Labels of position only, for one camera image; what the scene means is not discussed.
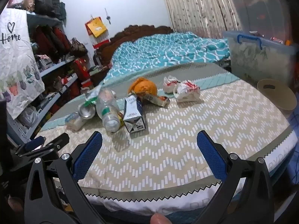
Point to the orange peel half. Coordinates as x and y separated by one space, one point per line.
143 86

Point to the pink paper cup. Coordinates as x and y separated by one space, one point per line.
75 121

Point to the clear storage bin teal lid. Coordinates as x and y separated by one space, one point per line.
259 7

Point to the red gift box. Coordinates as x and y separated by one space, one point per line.
82 68

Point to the red-white paper wrapper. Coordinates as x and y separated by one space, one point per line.
170 84
186 91

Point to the hanging wall ornament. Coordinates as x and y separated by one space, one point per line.
107 16

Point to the white printed cloth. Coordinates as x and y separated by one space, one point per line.
16 63

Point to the hanging red dark clothes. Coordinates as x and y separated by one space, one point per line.
51 39

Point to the clear plastic bottle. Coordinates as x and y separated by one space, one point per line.
108 112

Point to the carved wooden headboard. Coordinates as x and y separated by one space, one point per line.
109 46

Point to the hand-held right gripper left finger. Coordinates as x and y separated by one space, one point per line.
87 155

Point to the leaf print curtain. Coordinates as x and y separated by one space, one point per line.
198 7

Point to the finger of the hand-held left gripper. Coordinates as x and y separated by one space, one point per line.
35 144
57 143

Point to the beige trash bin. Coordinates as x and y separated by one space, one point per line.
273 95

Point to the black backpack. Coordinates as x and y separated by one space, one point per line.
44 1

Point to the dark duffel bag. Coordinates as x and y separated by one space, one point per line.
58 8

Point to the red yellow paper bag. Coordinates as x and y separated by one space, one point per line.
97 29

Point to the white plastic bag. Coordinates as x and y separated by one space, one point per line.
28 116

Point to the person's right hand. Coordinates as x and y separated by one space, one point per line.
160 218

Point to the brown handbag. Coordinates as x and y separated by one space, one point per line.
78 47

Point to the blue white milk carton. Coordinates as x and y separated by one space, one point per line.
133 115

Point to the small orange object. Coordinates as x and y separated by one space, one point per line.
289 42

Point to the green drink can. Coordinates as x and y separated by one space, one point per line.
87 110

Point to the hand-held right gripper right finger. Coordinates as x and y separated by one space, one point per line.
211 155

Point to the teal patterned blanket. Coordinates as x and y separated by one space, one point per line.
163 51

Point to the brown yellow spice box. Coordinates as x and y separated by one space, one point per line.
157 100

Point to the metal shelf rack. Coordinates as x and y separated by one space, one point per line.
52 68

